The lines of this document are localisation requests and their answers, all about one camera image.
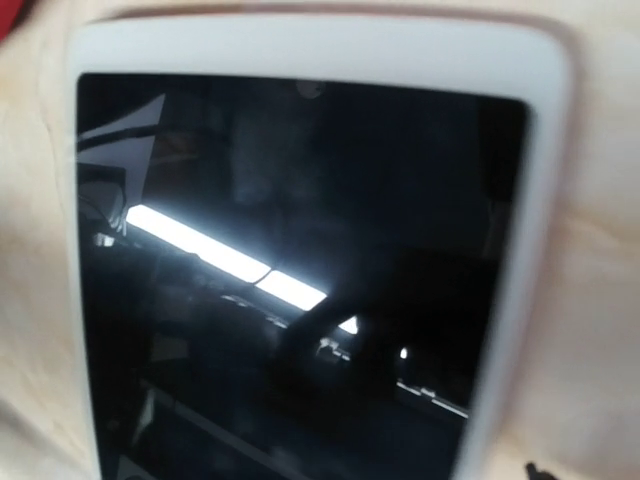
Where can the white tablet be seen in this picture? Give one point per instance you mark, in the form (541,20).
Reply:
(308,236)

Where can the red backpack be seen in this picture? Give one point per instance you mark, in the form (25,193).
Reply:
(9,11)

